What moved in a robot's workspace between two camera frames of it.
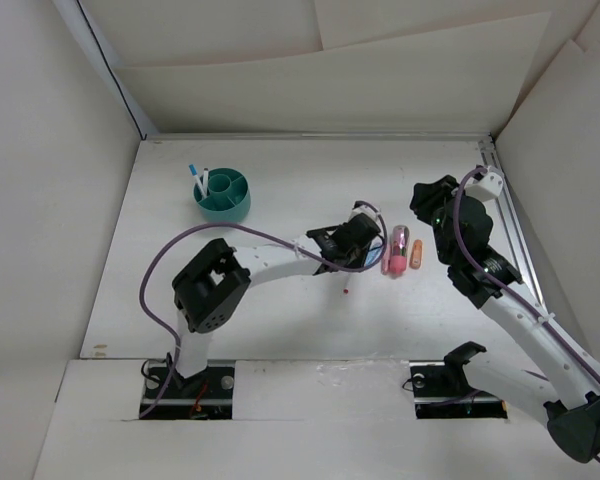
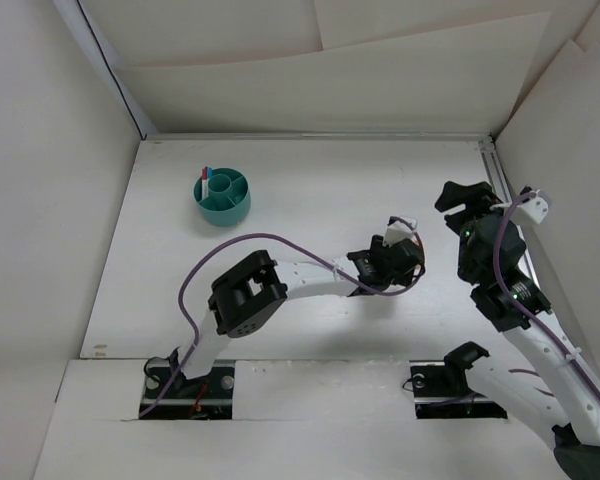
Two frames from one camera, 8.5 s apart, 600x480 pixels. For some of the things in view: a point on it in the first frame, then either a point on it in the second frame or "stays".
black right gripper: x=428 y=195 to x=479 y=198
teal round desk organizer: x=228 y=196 stays
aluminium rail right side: x=509 y=221 stays
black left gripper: x=357 y=262 to x=377 y=246
